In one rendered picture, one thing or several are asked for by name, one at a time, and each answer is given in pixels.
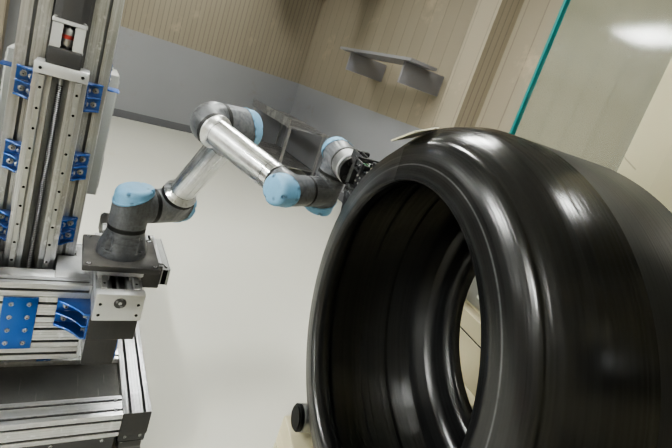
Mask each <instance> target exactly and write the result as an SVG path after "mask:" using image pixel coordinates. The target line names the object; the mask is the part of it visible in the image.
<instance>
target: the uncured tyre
mask: <svg viewBox="0 0 672 448"><path fill-rule="evenodd" d="M474 277H476V282H477V288H478V296H479V305H480V319H481V351H480V366H479V375H478V383H477V389H476V395H475V401H474V405H473V410H472V408H471V405H470V402H469V399H468V396H467V393H466V389H465V385H464V381H463V376H462V371H461V363H460V351H459V336H460V324H461V317H462V311H463V307H464V303H465V299H466V296H467V293H468V290H469V288H470V285H471V283H472V281H473V279H474ZM306 392H307V406H308V416H309V424H310V431H311V437H312V443H313V448H672V213H671V212H670V211H669V210H668V209H667V208H666V207H665V206H664V205H663V204H662V203H661V202H660V201H659V200H657V199H656V198H655V197H654V196H653V195H652V194H650V193H649V192H648V191H646V190H645V189H644V188H642V187H641V186H639V185H638V184H636V183H635V182H633V181H632V180H630V179H629V178H627V177H625V176H623V175H621V174H619V173H618V172H615V171H613V170H611V169H609V168H607V167H604V166H601V165H599V164H596V163H593V162H590V161H587V160H584V159H581V158H579V157H576V156H573V155H570V154H567V153H564V152H561V151H559V150H556V149H553V148H550V147H547V146H544V145H541V144H538V143H536V142H533V141H530V140H527V139H524V138H521V137H518V136H516V135H513V134H510V133H507V132H504V131H500V130H496V129H491V128H483V127H450V128H442V129H437V130H434V131H431V132H429V133H426V134H423V135H420V136H418V137H416V138H414V139H413V140H411V141H409V142H408V143H406V144H405V145H403V146H402V147H400V148H399V149H397V150H395V151H394V152H392V153H391V154H389V155H388V156H386V157H385V158H383V159H382V160H381V161H379V162H378V163H377V164H376V165H375V166H374V167H373V168H372V169H371V170H370V171H369V172H368V173H367V174H366V175H365V176H364V177H363V178H362V179H361V181H360V182H359V183H358V184H357V186H356V187H355V189H354V190H353V191H352V193H351V195H350V196H349V198H348V199H347V201H346V203H345V204H344V206H343V208H342V210H341V212H340V214H339V216H338V218H337V220H336V222H335V224H334V227H333V229H332V231H331V234H330V236H329V239H328V241H327V244H326V247H325V250H324V253H323V256H322V260H321V263H320V267H319V270H318V274H317V278H316V283H315V287H314V292H313V297H312V303H311V309H310V316H309V324H308V334H307V349H306Z"/></svg>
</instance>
